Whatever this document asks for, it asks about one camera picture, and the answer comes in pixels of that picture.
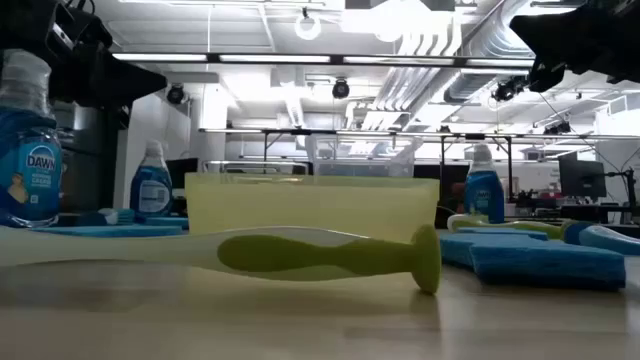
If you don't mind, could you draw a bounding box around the yellow translucent plastic bin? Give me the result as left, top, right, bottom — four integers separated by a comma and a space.
183, 172, 441, 245

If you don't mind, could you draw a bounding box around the blue wavy sponge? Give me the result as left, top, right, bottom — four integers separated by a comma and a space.
455, 226, 550, 242
29, 224, 184, 238
143, 215, 190, 231
438, 232, 627, 292

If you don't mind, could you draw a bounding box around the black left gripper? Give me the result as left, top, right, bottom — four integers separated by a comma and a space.
22, 0, 169, 109

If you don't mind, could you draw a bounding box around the clear plastic storage bin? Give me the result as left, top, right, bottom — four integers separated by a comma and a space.
304, 133, 424, 177

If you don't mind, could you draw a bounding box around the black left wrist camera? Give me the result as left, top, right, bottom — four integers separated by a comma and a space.
49, 4, 115, 51

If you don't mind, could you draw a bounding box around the black aluminium table frame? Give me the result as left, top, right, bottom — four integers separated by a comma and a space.
57, 203, 640, 236

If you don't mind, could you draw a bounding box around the black computer monitor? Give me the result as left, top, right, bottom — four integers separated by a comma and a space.
558, 152, 607, 199

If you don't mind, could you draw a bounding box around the black overhead light bar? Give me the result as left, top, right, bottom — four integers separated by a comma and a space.
109, 49, 539, 71

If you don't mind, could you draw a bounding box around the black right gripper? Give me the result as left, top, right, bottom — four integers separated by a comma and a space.
509, 0, 640, 94

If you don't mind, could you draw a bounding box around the lime green dish brush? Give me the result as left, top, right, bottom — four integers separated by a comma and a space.
0, 223, 442, 295
447, 213, 569, 240

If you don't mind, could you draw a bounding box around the white ring lamp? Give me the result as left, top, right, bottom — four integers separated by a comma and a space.
293, 12, 323, 42

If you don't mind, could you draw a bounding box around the black background workstation frame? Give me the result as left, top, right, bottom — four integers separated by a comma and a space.
199, 127, 640, 204

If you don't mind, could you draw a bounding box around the black ceiling camera cluster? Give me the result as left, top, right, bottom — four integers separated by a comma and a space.
492, 74, 530, 104

